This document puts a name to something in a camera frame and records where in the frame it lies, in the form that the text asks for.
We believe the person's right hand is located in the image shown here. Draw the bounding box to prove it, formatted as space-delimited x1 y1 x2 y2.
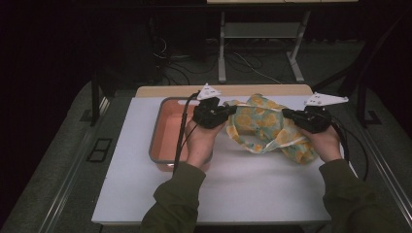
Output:
299 124 343 163

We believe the aluminium rail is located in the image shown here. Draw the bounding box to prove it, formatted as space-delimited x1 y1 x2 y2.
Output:
364 127 412 221
38 96 111 233

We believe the tangle of floor cables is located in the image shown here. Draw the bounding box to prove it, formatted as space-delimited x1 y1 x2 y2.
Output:
152 35 292 85

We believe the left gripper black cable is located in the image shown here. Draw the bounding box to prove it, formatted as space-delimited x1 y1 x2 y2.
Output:
172 91 200 176

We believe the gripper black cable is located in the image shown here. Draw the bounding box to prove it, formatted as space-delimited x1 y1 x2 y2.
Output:
329 116 370 183
172 91 200 176

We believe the orange plastic tray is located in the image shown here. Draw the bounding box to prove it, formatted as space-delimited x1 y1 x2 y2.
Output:
148 96 213 173

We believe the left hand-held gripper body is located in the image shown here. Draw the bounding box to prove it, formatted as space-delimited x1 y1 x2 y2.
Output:
192 83 228 130

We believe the grey metal desk frame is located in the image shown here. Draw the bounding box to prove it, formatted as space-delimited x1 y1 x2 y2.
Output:
206 0 360 83

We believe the black metal stand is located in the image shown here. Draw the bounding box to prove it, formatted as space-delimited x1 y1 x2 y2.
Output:
312 14 412 128

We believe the orange print cloth bag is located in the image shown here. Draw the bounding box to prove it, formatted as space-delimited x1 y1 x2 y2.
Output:
223 93 320 165

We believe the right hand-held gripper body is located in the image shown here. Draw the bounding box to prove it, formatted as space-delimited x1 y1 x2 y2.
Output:
292 91 350 134

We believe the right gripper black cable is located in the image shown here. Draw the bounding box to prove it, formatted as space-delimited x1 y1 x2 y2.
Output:
329 116 370 183

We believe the person's left hand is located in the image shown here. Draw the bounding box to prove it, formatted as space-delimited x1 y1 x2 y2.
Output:
185 119 226 169

